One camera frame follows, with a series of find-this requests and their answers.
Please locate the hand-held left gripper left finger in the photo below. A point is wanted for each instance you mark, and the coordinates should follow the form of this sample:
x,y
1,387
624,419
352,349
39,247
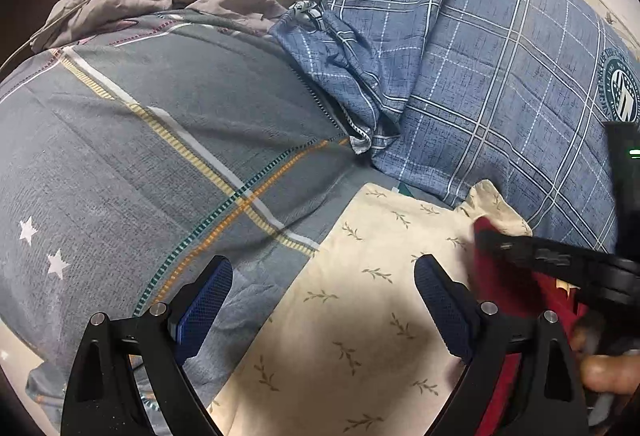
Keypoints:
x,y
207,297

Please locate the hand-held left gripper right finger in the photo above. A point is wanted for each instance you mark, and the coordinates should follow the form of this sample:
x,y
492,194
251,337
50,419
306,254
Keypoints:
x,y
442,301

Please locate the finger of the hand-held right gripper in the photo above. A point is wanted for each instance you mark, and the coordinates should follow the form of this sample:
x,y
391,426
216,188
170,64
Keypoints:
x,y
530,252

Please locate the dark red cloth garment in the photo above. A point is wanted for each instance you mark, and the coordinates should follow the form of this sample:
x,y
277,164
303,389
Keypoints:
x,y
520,287

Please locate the person's right hand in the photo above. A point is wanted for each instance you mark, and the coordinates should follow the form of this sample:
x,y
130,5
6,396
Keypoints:
x,y
612,373

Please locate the cream leaf-print pillow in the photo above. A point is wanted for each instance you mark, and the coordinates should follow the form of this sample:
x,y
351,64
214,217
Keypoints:
x,y
350,316

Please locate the grey striped star bed sheet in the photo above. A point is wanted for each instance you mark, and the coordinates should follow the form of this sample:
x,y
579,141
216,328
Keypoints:
x,y
150,140

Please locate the blue plaid quilt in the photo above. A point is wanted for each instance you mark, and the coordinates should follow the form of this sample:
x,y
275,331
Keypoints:
x,y
475,65

